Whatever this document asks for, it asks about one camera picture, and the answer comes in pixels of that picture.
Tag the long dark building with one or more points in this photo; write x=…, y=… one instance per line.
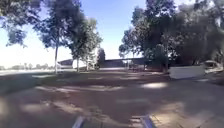
x=120, y=62

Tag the reddish brown brick path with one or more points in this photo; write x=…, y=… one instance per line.
x=116, y=96

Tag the row of tall trees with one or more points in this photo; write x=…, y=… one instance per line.
x=66, y=26

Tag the robot's own part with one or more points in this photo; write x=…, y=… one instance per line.
x=78, y=122
x=147, y=121

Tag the dense group of trees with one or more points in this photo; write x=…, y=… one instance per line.
x=173, y=33

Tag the distant row of trees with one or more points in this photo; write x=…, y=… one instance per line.
x=26, y=66

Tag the grass strip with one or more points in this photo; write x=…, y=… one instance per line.
x=20, y=81

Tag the low white wall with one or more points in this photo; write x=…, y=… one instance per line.
x=186, y=72

